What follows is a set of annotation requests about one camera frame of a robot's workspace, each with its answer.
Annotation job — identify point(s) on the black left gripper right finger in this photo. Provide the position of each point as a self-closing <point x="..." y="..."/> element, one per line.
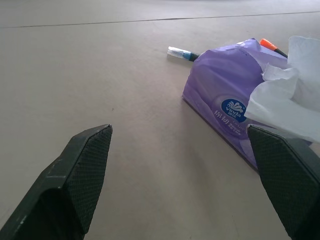
<point x="285" y="175"/>

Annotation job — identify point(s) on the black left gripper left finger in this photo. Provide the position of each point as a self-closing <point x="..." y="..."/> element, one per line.
<point x="75" y="180"/>

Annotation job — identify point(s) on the orange-capped marker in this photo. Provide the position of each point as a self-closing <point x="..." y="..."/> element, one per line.
<point x="271" y="47"/>

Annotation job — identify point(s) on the white tissue sheet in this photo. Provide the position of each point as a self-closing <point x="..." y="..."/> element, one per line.
<point x="287" y="92"/>

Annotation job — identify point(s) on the purple tissue pack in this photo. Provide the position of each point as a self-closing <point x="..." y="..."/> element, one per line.
<point x="225" y="82"/>

